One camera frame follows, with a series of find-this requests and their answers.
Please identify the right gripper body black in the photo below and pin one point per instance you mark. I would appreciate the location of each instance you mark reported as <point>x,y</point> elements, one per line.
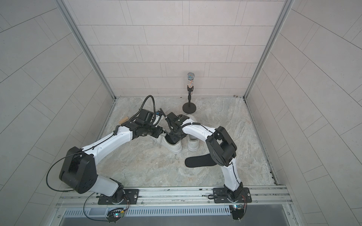
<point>176,135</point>

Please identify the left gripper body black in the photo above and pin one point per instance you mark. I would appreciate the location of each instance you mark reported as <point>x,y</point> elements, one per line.
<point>150,129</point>

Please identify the white sneaker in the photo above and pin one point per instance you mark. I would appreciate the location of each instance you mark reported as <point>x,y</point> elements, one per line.
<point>193,143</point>
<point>174,148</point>

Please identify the black insole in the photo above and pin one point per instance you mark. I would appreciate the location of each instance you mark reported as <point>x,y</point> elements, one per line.
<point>200,161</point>

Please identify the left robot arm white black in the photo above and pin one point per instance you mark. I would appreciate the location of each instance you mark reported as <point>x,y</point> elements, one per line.
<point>79,165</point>

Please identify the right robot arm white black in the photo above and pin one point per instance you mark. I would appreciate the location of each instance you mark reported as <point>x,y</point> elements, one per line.
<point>222,150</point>

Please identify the black stand with microphone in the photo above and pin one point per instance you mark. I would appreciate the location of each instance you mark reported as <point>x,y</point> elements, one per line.
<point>190,107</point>

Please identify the small wooden block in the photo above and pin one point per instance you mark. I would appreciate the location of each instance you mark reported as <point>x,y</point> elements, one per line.
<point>123,120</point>

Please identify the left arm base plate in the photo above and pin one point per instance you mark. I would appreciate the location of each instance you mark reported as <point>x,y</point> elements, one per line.
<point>131,195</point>

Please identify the left controller board with cables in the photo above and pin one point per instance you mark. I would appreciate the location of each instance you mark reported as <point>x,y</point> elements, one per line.
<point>113,215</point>

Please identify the controller board with cables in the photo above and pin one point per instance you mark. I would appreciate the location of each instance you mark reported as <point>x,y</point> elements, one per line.
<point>113,215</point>
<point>238,211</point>

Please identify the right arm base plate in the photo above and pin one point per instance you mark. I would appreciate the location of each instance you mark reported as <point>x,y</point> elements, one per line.
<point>220,195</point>

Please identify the right controller board with cables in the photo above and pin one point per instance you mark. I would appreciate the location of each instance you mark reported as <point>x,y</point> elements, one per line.
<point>238,211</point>

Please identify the aluminium mounting rail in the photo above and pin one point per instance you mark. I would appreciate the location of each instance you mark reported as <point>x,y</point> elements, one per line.
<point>180,196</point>

